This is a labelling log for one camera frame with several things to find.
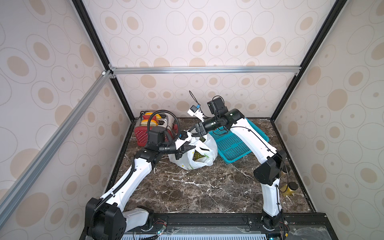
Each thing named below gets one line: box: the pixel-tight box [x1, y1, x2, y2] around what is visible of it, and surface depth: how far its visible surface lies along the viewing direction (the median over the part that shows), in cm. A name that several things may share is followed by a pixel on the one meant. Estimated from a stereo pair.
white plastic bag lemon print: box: [168, 133, 218, 170], surface depth 77 cm
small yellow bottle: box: [280, 181, 298, 197], surface depth 79 cm
